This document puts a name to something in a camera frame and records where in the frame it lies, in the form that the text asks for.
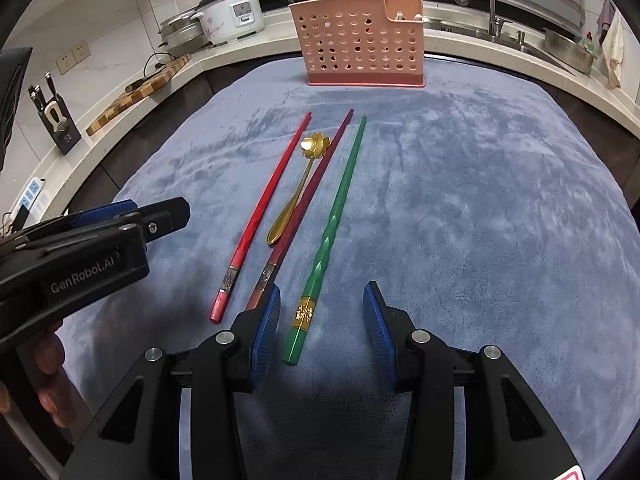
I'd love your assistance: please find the white rice cooker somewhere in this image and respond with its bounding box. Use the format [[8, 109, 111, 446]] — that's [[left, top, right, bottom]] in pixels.
[[192, 0, 266, 46]]

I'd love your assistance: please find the white handled tool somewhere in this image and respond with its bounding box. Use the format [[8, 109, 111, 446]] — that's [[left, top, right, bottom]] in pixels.
[[44, 101, 70, 132]]

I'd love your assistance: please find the dark red chopstick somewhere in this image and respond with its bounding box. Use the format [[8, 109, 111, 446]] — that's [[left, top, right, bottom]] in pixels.
[[244, 108, 355, 312]]

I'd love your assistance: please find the blue-grey plush blanket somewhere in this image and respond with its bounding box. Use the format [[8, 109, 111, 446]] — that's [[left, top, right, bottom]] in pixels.
[[52, 55, 640, 480]]

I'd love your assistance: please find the white and blue power strip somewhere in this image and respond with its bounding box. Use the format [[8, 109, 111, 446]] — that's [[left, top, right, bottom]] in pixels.
[[19, 176, 47, 209]]

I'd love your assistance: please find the steel sink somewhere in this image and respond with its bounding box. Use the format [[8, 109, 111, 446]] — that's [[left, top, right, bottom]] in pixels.
[[424, 15, 576, 76]]

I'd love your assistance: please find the checkered wooden cutting board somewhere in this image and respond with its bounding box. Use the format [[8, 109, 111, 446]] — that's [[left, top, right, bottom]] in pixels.
[[85, 53, 192, 137]]

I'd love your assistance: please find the steel basin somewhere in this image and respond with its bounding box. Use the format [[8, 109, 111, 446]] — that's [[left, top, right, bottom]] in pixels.
[[542, 27, 598, 75]]

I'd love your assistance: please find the steel steamer pot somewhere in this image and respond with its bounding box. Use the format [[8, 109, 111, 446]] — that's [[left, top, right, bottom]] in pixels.
[[159, 7, 207, 58]]

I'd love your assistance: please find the purple hanging cloth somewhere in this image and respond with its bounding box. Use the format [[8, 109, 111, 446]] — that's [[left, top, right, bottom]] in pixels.
[[596, 0, 616, 36]]

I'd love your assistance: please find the gold flower spoon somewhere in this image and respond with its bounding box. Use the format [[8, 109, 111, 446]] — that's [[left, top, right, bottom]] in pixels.
[[266, 131, 332, 246]]

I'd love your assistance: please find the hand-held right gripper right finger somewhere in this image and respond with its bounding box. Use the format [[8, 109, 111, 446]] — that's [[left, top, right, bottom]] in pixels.
[[363, 281, 586, 480]]

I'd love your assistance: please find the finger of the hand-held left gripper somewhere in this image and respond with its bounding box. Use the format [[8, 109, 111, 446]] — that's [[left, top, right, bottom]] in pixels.
[[15, 197, 191, 242], [60, 199, 140, 223]]

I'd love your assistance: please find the black knife block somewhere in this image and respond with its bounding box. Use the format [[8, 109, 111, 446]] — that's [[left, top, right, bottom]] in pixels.
[[27, 72, 82, 156]]

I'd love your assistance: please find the black power cord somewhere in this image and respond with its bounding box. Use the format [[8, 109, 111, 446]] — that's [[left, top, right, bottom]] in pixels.
[[144, 51, 173, 78]]

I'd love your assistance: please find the beige hanging towel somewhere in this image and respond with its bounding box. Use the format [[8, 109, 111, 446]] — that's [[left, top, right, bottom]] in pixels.
[[601, 7, 626, 88]]

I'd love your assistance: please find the pink perforated utensil holder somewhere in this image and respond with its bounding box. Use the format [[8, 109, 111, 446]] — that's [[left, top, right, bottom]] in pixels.
[[288, 0, 426, 88]]

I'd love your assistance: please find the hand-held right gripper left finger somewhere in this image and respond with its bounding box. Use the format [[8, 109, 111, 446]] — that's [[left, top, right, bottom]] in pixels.
[[65, 285, 283, 480]]

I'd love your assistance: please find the person's left hand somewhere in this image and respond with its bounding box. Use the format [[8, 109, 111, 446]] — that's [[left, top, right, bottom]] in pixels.
[[0, 331, 68, 428]]

